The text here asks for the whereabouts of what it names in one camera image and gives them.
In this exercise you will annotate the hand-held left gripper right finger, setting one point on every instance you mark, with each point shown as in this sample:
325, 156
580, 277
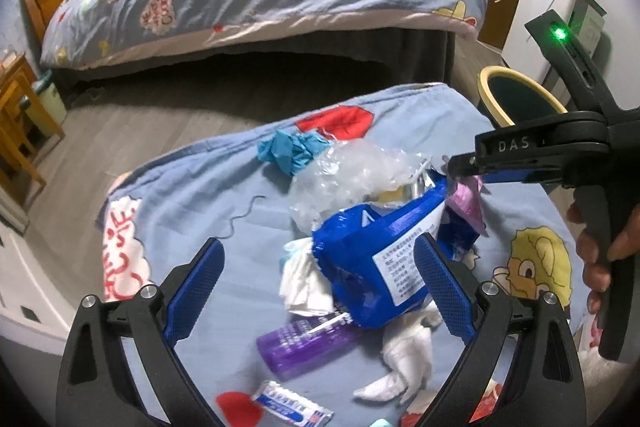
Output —
444, 288

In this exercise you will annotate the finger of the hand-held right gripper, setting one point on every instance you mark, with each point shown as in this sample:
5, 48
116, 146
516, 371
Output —
540, 139
505, 171

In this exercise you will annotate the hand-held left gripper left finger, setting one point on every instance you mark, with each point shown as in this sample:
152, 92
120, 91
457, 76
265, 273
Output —
196, 292

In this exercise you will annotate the yellow rimmed trash bin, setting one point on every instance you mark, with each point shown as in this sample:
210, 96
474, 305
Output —
520, 99

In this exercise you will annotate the pink wrapper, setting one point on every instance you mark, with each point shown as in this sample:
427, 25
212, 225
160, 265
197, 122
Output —
467, 204

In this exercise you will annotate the white tissue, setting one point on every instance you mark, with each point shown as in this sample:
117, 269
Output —
305, 282
407, 352

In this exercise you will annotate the blue plastic packet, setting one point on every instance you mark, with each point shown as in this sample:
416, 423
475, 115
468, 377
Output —
360, 257

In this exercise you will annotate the clear plastic wrap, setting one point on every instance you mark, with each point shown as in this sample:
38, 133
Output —
350, 177

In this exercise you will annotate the person's right hand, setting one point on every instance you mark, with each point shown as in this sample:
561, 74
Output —
591, 259

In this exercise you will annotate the white air purifier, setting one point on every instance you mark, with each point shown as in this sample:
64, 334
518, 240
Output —
535, 17

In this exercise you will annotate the printed blue blanket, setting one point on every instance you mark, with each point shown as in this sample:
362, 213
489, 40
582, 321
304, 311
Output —
200, 207

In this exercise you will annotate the wooden nightstand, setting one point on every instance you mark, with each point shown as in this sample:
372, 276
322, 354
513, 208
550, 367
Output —
505, 7

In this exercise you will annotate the purple plastic bottle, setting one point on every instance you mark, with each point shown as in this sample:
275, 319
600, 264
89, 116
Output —
305, 342

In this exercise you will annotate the small blue white packet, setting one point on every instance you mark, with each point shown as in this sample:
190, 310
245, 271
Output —
292, 404

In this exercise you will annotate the dark bed base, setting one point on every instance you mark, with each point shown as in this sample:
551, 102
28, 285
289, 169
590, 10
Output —
300, 57

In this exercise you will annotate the small white lidded bin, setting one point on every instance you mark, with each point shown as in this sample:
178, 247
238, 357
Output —
50, 107

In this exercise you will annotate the wooden side table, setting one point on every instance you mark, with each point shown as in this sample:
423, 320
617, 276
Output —
15, 117

